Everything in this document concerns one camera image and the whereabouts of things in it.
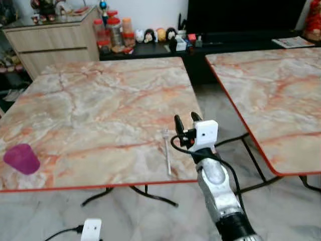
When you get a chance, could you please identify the clear plastic fork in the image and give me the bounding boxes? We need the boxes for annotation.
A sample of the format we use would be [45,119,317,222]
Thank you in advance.
[162,129,173,176]

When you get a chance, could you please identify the black metal table legs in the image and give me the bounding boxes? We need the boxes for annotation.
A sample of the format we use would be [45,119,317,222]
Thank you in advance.
[81,185,179,208]
[216,133,321,194]

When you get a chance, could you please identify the small white box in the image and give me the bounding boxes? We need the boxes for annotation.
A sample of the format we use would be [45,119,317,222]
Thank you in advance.
[175,35,188,51]

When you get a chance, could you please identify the orange-lid jar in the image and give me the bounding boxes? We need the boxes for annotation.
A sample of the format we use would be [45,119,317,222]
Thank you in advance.
[122,18,136,49]

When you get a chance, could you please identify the tall red-lid jar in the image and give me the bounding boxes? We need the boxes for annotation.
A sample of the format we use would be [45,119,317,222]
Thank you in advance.
[106,11,124,51]

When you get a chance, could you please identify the small red-lid jar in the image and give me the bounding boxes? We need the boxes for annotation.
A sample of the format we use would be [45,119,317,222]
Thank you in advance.
[94,19,112,55]

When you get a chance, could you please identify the black television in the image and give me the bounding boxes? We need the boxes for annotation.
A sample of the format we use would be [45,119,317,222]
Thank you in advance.
[187,0,308,35]

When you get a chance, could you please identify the printed magazine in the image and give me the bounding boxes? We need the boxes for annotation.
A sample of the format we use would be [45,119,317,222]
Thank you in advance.
[272,36,314,49]

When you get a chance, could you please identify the blue ball ornament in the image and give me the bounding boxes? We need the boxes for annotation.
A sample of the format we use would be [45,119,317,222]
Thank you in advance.
[99,1,109,27]

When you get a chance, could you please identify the light wooden cabinet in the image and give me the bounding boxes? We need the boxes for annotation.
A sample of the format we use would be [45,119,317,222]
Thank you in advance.
[2,6,101,80]

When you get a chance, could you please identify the red statue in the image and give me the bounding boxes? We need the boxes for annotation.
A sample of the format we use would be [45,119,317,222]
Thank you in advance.
[303,0,321,42]

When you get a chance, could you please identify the purple plastic cup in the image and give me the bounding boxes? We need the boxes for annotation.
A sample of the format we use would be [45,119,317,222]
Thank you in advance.
[3,144,41,175]

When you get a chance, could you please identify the brown figurine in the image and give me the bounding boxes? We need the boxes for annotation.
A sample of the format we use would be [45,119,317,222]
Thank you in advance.
[30,0,63,24]

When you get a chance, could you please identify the glass display shelf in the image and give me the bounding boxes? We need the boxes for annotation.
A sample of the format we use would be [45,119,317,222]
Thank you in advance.
[0,28,22,103]

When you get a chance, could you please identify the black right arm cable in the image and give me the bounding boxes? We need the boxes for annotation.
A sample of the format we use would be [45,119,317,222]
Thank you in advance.
[170,134,246,214]

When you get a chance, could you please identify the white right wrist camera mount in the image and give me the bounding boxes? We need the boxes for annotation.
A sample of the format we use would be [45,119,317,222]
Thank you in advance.
[193,119,218,152]

